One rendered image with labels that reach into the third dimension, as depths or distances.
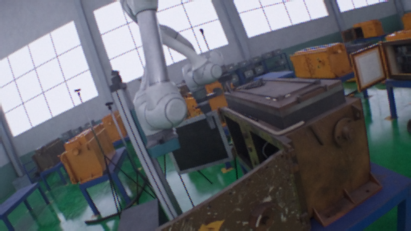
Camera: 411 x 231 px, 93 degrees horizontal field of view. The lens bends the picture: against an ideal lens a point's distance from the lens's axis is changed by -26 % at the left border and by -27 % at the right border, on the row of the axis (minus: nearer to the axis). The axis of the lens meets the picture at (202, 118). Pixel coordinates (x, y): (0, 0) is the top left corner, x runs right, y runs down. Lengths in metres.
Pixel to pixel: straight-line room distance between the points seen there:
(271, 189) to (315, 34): 12.55
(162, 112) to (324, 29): 13.06
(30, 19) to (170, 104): 11.98
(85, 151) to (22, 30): 9.30
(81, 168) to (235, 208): 3.81
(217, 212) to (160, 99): 0.54
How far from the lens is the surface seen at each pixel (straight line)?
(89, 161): 4.53
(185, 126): 2.68
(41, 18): 12.57
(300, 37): 12.89
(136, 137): 1.52
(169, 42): 1.40
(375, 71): 4.02
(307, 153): 1.40
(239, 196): 1.05
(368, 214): 1.59
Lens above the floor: 1.69
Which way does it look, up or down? 11 degrees down
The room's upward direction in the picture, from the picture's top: 21 degrees counter-clockwise
